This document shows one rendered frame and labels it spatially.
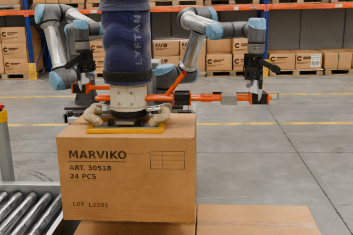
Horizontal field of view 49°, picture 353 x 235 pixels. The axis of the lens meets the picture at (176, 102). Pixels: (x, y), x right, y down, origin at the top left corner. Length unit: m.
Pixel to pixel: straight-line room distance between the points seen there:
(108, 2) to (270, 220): 1.32
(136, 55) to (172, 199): 0.65
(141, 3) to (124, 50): 0.21
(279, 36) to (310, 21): 0.84
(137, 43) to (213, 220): 0.98
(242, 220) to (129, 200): 0.63
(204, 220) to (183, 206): 0.34
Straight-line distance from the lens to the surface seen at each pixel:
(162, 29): 10.28
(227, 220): 2.09
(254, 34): 1.74
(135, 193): 1.77
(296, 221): 2.14
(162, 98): 1.78
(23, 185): 2.55
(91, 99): 2.45
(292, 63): 9.28
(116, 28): 1.69
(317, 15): 10.65
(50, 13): 2.49
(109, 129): 1.73
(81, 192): 1.82
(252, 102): 1.79
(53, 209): 2.32
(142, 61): 1.72
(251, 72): 1.77
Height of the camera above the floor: 1.62
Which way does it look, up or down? 14 degrees down
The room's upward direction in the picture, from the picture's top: 1 degrees counter-clockwise
